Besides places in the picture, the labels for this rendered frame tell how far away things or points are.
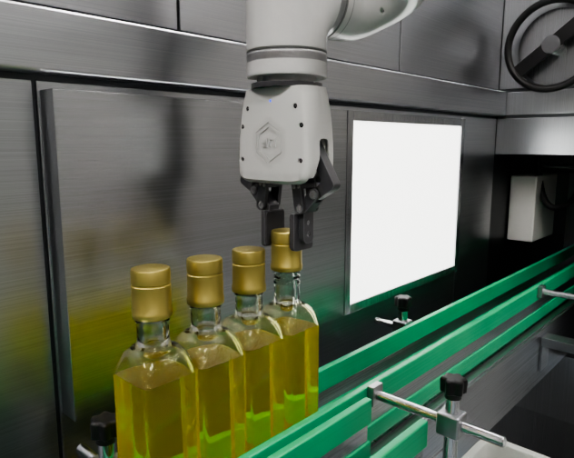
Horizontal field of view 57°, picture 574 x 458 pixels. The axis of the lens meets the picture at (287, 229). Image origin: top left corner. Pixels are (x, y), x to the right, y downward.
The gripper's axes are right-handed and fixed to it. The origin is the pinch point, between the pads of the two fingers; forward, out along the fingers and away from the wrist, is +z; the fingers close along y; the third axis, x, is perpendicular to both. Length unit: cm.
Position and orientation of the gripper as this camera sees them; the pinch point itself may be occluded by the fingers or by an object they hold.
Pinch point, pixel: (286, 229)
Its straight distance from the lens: 58.3
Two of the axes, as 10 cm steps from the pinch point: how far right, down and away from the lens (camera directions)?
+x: 6.6, -1.2, 7.4
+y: 7.5, 1.1, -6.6
